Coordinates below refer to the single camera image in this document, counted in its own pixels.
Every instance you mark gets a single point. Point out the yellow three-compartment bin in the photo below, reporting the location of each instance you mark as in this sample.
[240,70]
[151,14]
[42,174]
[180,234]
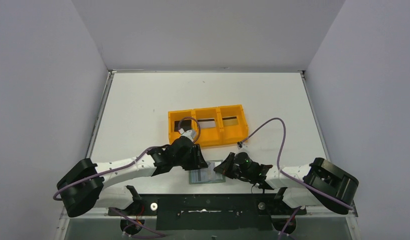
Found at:
[218,126]

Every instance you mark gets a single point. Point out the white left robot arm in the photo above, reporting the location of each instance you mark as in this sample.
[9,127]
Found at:
[89,185]

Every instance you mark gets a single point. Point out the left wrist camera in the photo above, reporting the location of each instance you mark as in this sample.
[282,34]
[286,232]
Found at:
[190,134]

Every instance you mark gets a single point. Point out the gold card end bin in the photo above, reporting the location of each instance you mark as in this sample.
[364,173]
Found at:
[230,121]

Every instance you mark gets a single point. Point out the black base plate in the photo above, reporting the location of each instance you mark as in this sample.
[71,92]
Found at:
[176,212]

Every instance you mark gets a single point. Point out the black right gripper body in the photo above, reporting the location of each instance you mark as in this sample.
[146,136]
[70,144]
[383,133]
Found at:
[230,164]

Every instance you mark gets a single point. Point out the green card holder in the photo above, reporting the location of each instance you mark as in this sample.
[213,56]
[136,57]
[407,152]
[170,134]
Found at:
[206,175]

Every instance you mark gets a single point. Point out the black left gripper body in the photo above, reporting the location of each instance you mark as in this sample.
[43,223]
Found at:
[196,157]

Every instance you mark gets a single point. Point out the silver card middle bin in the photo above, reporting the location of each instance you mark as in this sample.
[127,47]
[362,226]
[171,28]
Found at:
[207,123]

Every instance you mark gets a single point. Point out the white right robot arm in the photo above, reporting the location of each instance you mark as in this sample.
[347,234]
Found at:
[319,183]

